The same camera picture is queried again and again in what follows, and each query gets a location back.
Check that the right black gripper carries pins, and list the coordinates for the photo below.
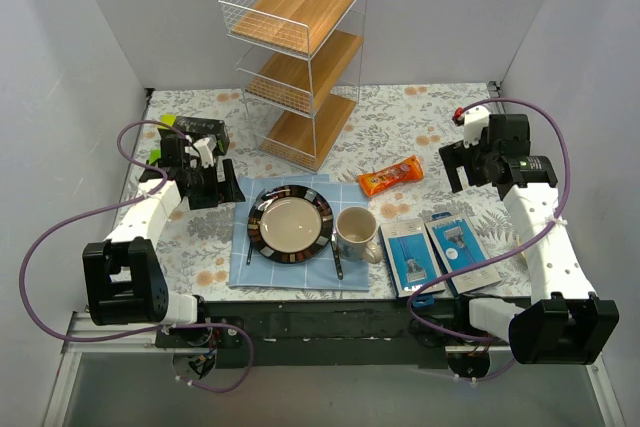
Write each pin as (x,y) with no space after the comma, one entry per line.
(460,162)

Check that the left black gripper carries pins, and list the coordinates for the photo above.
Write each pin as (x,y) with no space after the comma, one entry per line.
(211,187)

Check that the orange BIC razor pack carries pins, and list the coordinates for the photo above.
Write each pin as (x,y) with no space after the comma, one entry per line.
(408,170)

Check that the black green razor box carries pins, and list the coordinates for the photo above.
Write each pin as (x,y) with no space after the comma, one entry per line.
(198,128)
(154,156)

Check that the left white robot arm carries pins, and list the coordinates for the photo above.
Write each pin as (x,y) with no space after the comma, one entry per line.
(123,276)

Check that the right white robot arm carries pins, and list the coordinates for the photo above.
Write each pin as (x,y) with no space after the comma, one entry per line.
(566,322)

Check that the floral table mat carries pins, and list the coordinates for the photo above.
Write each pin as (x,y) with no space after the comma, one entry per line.
(389,124)

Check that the blue Harry's razor box right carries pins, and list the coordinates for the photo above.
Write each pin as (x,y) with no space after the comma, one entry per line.
(458,247)

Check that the blue harry's razor box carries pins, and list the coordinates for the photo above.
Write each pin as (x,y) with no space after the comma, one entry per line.
(458,247)
(409,255)

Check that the dark fork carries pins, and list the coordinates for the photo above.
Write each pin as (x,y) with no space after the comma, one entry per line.
(249,254)

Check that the blue Harry's razor box left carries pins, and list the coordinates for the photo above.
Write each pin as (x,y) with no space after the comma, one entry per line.
(409,255)

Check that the dark rimmed ceramic plate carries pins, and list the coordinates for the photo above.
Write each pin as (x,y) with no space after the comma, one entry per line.
(289,224)

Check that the beige ceramic mug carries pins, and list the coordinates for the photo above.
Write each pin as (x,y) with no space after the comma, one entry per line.
(355,229)

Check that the dark knife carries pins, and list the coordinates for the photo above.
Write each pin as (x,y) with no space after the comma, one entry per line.
(337,261)

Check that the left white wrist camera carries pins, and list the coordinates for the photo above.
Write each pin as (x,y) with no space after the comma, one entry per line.
(201,152)

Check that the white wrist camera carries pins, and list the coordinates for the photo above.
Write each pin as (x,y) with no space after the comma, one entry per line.
(201,152)
(473,121)

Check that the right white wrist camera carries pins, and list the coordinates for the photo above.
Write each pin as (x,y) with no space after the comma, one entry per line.
(473,121)

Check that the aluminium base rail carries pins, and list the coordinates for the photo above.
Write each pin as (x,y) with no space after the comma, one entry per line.
(119,378)

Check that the white wire wooden shelf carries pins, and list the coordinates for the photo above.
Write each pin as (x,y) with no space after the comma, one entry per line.
(299,69)

